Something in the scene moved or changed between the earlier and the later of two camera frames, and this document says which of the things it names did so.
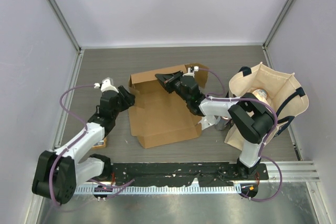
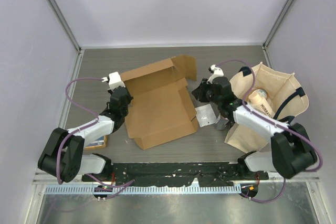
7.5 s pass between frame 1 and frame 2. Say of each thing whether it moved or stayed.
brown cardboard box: moved
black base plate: stayed
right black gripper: moved
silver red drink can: stayed
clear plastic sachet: stayed
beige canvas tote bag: stayed
